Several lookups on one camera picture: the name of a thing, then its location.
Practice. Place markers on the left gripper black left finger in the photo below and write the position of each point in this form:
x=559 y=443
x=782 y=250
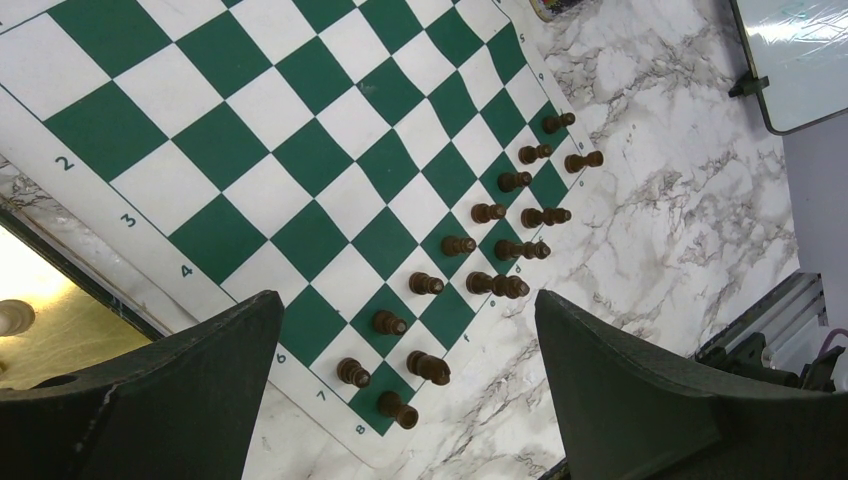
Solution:
x=182 y=407

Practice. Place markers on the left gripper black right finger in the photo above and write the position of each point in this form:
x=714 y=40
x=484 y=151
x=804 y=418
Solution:
x=629 y=409

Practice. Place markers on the dark knight piece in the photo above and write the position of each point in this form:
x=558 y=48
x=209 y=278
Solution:
x=428 y=367

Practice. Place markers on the dark queen piece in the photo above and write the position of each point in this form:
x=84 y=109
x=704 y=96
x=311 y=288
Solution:
x=506 y=250

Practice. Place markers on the dark rook corner placed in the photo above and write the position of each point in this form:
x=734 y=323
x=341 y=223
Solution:
x=391 y=405

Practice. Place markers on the dark pawn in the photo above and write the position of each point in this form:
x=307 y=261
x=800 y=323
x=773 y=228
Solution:
x=530 y=154

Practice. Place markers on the dark king piece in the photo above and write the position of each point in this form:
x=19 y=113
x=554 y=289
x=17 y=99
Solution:
x=512 y=287

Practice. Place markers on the gold tin with white pieces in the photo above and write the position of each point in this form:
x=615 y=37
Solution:
x=78 y=323

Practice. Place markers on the white chess pieces pile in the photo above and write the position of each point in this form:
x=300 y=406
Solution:
x=17 y=316

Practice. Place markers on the green white chess board mat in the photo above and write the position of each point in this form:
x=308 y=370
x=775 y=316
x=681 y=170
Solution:
x=319 y=149

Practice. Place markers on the gold tin with dark pieces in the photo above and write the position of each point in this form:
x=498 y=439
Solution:
x=548 y=10

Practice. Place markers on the small whiteboard tablet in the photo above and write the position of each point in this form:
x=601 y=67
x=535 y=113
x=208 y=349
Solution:
x=797 y=61

